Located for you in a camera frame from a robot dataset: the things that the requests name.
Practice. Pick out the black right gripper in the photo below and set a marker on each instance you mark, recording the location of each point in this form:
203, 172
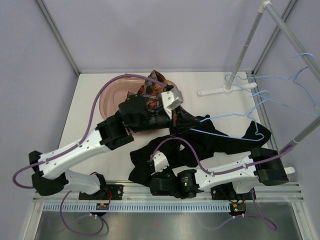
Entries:
157, 175

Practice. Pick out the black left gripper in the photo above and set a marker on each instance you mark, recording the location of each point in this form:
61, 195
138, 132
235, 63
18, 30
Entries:
181, 121

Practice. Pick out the black shirt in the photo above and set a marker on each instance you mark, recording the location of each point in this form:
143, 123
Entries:
206, 142

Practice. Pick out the red plaid shirt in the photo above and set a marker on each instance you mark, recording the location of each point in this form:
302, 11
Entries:
152, 91

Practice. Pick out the blue hanger holding black shirt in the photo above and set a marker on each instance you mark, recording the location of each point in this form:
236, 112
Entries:
230, 113

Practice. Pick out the light blue wire hanger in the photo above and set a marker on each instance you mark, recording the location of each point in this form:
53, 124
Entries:
290, 82

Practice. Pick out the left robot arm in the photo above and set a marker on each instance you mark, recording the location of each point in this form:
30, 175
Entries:
53, 175

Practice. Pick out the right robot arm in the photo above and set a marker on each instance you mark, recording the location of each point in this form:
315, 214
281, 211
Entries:
262, 167

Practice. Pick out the white clothes rack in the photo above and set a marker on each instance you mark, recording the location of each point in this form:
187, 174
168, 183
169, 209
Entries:
225, 26

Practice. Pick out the pink plastic basin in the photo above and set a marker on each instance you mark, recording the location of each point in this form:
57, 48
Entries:
110, 100

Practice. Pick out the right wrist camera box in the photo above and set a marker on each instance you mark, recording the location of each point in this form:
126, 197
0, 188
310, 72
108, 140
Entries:
159, 162

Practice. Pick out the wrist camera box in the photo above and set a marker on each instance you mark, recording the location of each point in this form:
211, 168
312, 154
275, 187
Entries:
171, 100
159, 162

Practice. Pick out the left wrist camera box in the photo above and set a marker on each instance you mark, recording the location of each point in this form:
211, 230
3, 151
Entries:
171, 100

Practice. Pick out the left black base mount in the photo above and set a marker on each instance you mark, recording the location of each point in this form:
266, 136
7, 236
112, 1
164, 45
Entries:
115, 191

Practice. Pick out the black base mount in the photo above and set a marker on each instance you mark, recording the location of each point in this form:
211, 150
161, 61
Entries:
226, 192
115, 191

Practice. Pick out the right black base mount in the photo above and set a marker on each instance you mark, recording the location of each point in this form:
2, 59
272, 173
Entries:
226, 192

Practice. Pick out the white slotted cable duct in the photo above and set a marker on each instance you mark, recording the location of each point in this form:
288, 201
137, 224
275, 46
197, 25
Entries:
138, 207

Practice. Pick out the right aluminium frame post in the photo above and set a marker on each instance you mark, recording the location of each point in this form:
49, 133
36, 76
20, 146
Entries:
289, 9

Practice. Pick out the aluminium frame post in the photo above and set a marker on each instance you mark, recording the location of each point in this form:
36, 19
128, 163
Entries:
289, 9
57, 35

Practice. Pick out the left aluminium frame post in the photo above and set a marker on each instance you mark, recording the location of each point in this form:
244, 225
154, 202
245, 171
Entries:
57, 35

